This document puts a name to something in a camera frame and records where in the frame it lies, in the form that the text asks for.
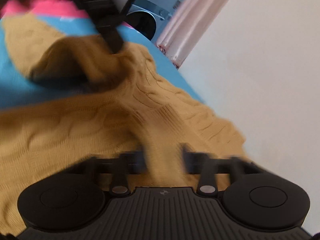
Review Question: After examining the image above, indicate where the mustard cable-knit sweater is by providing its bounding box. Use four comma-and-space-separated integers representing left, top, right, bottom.
1, 14, 245, 235

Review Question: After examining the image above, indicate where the lower grey washing machine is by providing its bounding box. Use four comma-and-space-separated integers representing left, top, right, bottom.
125, 4, 171, 43

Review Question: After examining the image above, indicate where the blue and pink bedsheet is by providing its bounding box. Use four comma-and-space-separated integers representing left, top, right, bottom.
1, 0, 201, 109

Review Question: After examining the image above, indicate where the pink satin curtain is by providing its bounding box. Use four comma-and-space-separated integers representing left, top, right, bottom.
156, 0, 229, 68

